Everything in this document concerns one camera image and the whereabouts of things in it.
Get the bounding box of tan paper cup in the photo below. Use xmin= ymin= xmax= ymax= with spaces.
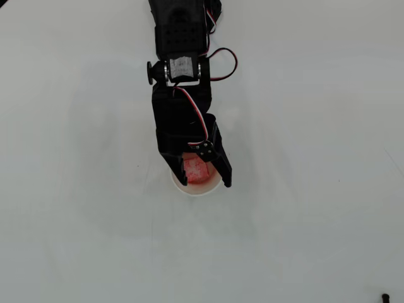
xmin=170 ymin=152 xmax=222 ymax=197

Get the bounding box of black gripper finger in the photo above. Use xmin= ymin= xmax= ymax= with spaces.
xmin=188 ymin=114 xmax=234 ymax=189
xmin=158 ymin=150 xmax=190 ymax=186

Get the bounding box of red foam cube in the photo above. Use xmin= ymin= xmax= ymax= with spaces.
xmin=184 ymin=158 xmax=210 ymax=184

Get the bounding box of red white black servo cable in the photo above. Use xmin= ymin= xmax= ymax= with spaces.
xmin=206 ymin=47 xmax=239 ymax=81
xmin=172 ymin=86 xmax=211 ymax=148
xmin=204 ymin=6 xmax=219 ymax=36

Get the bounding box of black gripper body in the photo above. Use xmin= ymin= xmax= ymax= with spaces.
xmin=151 ymin=84 xmax=213 ymax=159

